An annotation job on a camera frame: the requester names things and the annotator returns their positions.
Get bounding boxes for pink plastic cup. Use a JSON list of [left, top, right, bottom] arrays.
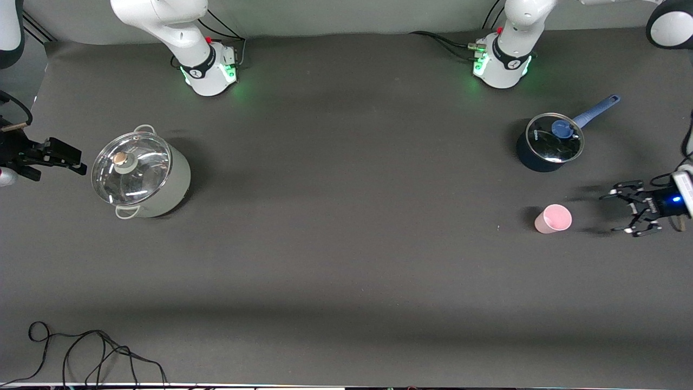
[[534, 204, 573, 235]]

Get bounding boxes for glass lid with wooden knob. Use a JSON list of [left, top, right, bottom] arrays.
[[91, 132, 173, 206]]

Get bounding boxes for glass lid with blue knob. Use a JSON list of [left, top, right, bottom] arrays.
[[525, 113, 585, 164]]

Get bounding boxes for dark blue saucepan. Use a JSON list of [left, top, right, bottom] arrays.
[[515, 94, 622, 173]]

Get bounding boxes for dark grey table mat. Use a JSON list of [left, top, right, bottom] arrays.
[[0, 22, 693, 388]]

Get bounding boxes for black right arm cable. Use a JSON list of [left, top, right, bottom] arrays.
[[0, 89, 33, 133]]

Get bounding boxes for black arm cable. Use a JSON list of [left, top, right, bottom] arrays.
[[0, 89, 33, 133], [679, 110, 693, 179]]

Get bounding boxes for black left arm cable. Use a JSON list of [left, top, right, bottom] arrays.
[[679, 110, 693, 179]]

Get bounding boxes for pale grey two-handled pot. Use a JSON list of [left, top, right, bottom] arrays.
[[91, 124, 192, 220]]

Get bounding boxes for grey aluminium frame bar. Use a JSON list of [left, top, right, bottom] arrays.
[[22, 14, 57, 44]]

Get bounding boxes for black looped table cable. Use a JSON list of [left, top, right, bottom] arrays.
[[0, 321, 168, 388]]

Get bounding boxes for black right arm base cables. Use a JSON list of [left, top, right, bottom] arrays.
[[171, 10, 247, 70]]

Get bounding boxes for black arm base cables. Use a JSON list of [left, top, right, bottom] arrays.
[[409, 8, 507, 61], [171, 10, 247, 70]]

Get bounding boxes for black left arm base cables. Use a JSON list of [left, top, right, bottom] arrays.
[[409, 8, 507, 61]]

